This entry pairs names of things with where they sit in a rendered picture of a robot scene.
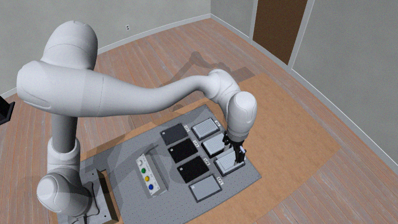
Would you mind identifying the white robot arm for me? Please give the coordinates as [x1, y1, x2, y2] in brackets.
[16, 21, 257, 224]

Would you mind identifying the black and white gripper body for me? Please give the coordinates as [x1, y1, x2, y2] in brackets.
[227, 136, 244, 149]

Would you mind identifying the grey button panel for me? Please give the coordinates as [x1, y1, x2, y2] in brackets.
[136, 145, 168, 198]

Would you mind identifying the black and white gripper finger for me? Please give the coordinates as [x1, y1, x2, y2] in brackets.
[232, 145, 247, 166]
[222, 131, 230, 152]

